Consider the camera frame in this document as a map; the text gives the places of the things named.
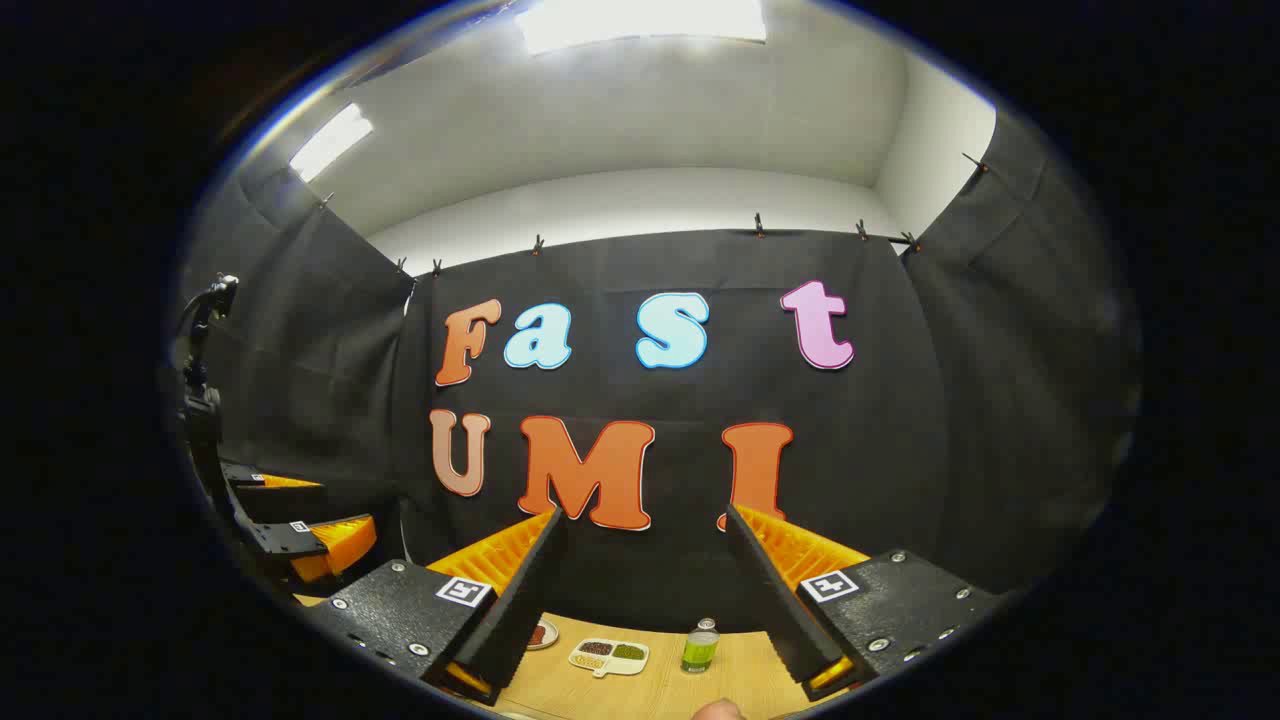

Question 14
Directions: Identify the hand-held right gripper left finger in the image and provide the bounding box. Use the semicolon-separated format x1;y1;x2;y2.
298;508;566;707

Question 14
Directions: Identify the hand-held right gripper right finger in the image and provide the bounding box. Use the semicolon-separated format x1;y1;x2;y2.
722;503;1004;701

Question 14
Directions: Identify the green drink bottle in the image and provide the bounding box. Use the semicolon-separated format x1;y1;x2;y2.
681;618;721;674

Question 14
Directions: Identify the white divided dish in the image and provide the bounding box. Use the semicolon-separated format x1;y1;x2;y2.
569;638;651;678

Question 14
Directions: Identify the black backdrop cloth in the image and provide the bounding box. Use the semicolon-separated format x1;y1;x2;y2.
175;110;1141;636

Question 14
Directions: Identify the small ceiling light panel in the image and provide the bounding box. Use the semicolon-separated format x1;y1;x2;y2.
289;103;375;183

